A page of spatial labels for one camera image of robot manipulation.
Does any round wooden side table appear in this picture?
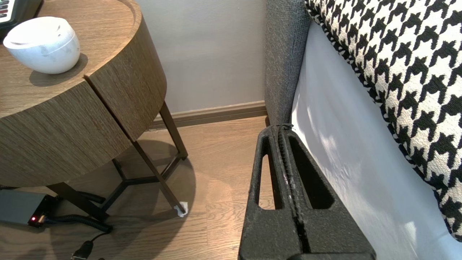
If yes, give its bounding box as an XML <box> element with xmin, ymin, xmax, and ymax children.
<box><xmin>0</xmin><ymin>0</ymin><xmax>189</xmax><ymax>221</ymax></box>

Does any grey fabric headboard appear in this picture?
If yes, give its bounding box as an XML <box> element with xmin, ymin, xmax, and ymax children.
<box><xmin>265</xmin><ymin>0</ymin><xmax>311</xmax><ymax>127</ymax></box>

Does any black telephone base white keypad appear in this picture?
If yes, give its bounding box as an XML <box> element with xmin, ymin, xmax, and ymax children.
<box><xmin>0</xmin><ymin>0</ymin><xmax>44</xmax><ymax>39</ymax></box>

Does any brown wall baseboard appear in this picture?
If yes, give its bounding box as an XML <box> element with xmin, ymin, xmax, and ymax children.
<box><xmin>147</xmin><ymin>100</ymin><xmax>268</xmax><ymax>130</ymax></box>

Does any grey power adapter box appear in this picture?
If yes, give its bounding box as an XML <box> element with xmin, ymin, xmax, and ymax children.
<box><xmin>0</xmin><ymin>189</ymin><xmax>50</xmax><ymax>228</ymax></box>

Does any white round smart speaker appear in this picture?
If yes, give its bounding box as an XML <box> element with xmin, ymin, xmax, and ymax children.
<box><xmin>3</xmin><ymin>17</ymin><xmax>81</xmax><ymax>75</ymax></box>

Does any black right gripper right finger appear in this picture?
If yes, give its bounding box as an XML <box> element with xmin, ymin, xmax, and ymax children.
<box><xmin>280</xmin><ymin>125</ymin><xmax>376</xmax><ymax>260</ymax></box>

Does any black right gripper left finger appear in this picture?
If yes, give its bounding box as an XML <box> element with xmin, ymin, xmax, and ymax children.
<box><xmin>238</xmin><ymin>125</ymin><xmax>309</xmax><ymax>260</ymax></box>

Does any black white houndstooth pillow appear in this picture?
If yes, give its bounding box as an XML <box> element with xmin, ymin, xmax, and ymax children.
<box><xmin>305</xmin><ymin>0</ymin><xmax>462</xmax><ymax>243</ymax></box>

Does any white tape on table foot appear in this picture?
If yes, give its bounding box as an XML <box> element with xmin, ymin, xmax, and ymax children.
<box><xmin>174</xmin><ymin>201</ymin><xmax>189</xmax><ymax>218</ymax></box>

